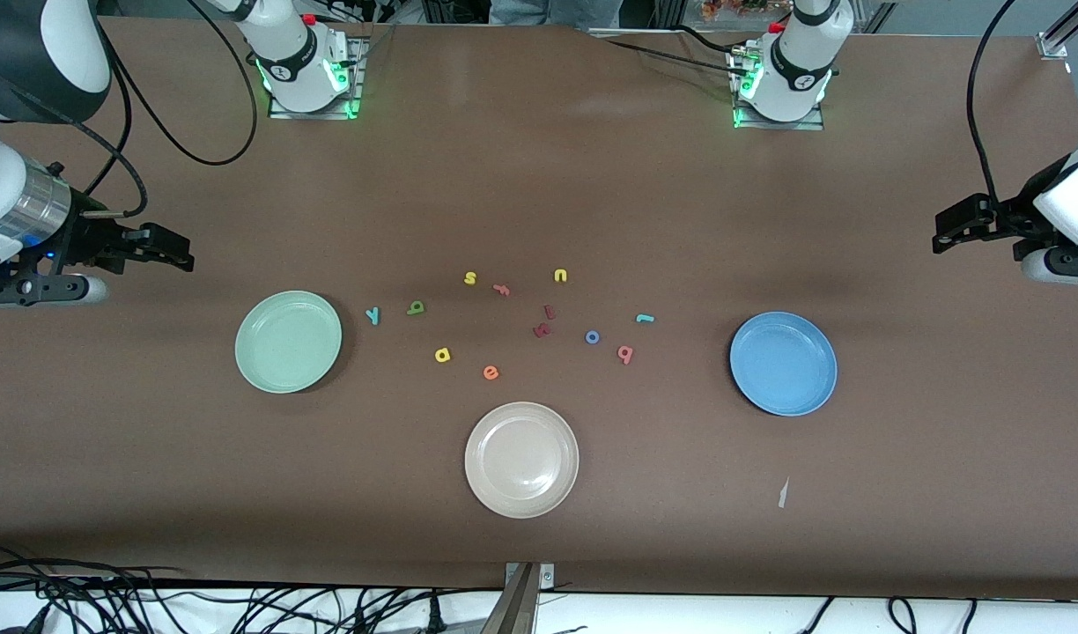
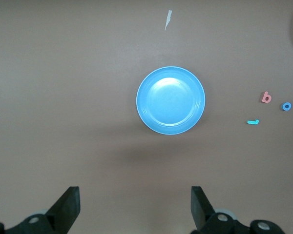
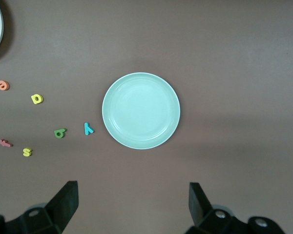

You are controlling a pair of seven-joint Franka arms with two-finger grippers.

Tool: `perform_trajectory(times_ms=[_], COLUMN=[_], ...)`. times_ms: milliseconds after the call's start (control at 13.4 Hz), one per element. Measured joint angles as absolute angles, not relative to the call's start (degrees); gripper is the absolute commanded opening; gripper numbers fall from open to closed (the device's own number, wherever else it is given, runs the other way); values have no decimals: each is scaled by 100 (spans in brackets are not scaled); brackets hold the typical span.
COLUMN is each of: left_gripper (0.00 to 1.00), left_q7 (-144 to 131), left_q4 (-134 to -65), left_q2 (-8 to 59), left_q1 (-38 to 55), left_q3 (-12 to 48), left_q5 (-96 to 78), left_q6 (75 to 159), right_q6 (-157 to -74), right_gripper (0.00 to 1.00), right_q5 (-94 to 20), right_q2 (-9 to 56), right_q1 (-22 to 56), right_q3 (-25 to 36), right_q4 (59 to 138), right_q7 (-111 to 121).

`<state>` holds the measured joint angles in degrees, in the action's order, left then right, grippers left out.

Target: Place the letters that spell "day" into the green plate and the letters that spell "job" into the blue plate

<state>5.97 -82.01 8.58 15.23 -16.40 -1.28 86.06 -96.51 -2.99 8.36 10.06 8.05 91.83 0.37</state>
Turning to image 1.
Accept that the light green plate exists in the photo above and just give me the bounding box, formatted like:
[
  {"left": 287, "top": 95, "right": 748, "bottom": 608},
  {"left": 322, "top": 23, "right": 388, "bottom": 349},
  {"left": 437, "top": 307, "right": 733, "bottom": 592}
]
[{"left": 234, "top": 291, "right": 343, "bottom": 394}]

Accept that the blue plate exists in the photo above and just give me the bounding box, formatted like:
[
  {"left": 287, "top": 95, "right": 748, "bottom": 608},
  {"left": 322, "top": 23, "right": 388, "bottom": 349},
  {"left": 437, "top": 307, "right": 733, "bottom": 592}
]
[{"left": 729, "top": 312, "right": 838, "bottom": 417}]

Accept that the orange decorative object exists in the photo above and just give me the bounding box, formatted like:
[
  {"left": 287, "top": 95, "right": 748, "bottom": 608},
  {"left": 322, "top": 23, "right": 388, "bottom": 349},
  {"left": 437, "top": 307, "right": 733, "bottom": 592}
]
[{"left": 700, "top": 0, "right": 773, "bottom": 20}]

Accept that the beige plate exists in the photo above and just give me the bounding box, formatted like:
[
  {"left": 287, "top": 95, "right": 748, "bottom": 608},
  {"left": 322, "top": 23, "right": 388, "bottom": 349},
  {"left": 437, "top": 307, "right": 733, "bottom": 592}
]
[{"left": 464, "top": 402, "right": 580, "bottom": 520}]

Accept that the person in grey clothes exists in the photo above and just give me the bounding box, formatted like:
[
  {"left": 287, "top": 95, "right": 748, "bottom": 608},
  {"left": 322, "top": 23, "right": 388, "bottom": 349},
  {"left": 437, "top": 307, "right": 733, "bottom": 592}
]
[{"left": 489, "top": 0, "right": 621, "bottom": 29}]

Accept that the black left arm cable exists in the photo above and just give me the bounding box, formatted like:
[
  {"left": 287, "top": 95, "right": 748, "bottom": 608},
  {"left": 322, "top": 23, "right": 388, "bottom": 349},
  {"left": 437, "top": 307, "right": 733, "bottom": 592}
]
[{"left": 966, "top": 0, "right": 1020, "bottom": 208}]

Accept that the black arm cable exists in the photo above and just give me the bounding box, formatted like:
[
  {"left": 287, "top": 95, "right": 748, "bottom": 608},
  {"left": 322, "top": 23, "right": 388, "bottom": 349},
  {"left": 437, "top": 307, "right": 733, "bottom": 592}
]
[
  {"left": 966, "top": 0, "right": 1020, "bottom": 208},
  {"left": 85, "top": 0, "right": 260, "bottom": 219}
]

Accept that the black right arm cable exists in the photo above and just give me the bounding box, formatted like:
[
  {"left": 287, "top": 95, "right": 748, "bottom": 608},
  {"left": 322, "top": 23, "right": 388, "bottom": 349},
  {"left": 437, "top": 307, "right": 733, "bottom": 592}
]
[{"left": 85, "top": 0, "right": 260, "bottom": 219}]

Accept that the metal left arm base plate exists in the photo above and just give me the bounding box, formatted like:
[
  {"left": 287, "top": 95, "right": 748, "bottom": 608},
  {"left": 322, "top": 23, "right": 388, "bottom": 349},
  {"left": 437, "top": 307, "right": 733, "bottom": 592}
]
[{"left": 731, "top": 44, "right": 827, "bottom": 132}]

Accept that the aluminium frame profile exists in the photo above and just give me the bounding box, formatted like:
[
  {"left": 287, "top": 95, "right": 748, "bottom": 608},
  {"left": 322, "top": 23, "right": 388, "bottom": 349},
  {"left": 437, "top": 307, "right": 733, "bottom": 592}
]
[{"left": 1037, "top": 0, "right": 1078, "bottom": 61}]

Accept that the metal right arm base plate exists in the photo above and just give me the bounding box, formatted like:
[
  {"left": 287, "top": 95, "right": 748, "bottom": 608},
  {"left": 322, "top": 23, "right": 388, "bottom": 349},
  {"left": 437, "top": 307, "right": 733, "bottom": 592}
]
[{"left": 268, "top": 35, "right": 365, "bottom": 121}]

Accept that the black base power cable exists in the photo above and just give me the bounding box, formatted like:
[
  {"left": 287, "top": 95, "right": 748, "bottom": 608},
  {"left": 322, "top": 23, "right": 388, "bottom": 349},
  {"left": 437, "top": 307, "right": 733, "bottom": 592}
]
[{"left": 602, "top": 25, "right": 744, "bottom": 78}]

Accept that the metal table edge bracket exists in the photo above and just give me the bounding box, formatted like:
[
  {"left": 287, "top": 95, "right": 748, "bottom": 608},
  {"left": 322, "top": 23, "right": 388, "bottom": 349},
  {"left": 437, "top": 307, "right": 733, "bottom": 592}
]
[{"left": 502, "top": 562, "right": 556, "bottom": 634}]

